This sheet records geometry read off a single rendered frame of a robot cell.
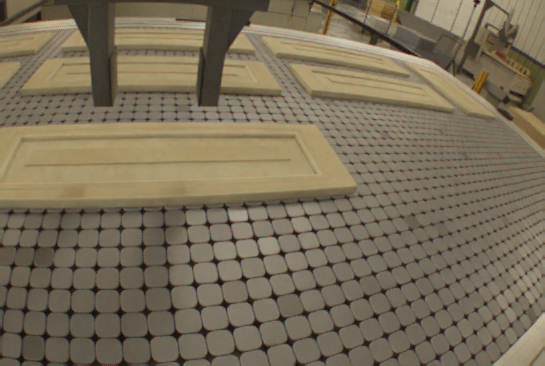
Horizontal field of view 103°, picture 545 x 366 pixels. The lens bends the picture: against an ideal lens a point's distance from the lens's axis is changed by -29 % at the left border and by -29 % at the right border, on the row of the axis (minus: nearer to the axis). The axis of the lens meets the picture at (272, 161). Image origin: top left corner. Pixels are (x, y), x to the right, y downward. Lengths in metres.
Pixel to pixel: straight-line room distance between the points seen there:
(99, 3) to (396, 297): 0.52
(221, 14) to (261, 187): 0.25
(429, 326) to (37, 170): 0.61
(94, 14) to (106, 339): 0.36
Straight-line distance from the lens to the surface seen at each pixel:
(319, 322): 0.37
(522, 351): 0.57
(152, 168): 0.47
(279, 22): 4.13
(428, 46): 4.55
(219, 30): 0.38
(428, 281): 0.49
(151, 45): 1.00
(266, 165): 0.50
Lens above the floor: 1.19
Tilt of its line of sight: 37 degrees down
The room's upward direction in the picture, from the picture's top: 15 degrees clockwise
